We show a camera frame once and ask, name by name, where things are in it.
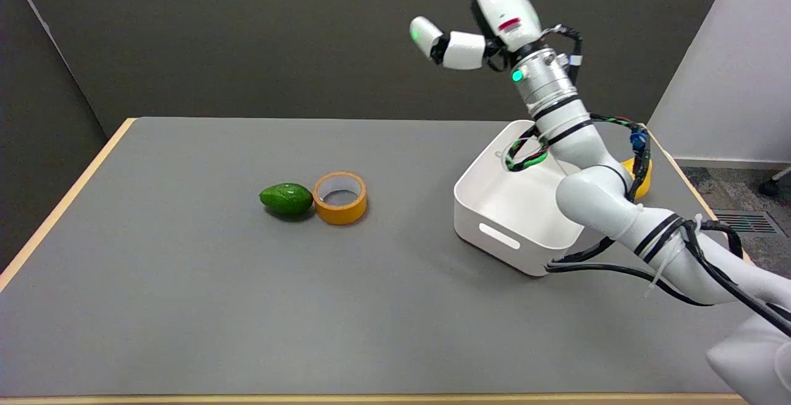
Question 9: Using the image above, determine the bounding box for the white plastic bin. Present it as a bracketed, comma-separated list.
[454, 120, 625, 277]

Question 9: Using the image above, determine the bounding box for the green avocado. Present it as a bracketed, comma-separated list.
[258, 182, 314, 218]

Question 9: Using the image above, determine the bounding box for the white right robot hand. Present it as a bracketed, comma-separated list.
[410, 0, 544, 71]

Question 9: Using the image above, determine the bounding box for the yellow pear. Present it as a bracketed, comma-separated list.
[621, 157, 653, 200]

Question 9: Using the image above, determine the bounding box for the yellow tape roll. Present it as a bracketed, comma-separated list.
[312, 171, 368, 226]

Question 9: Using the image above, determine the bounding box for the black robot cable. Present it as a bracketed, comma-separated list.
[504, 24, 791, 338]

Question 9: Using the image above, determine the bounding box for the floor vent grille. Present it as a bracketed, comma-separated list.
[713, 210, 780, 235]

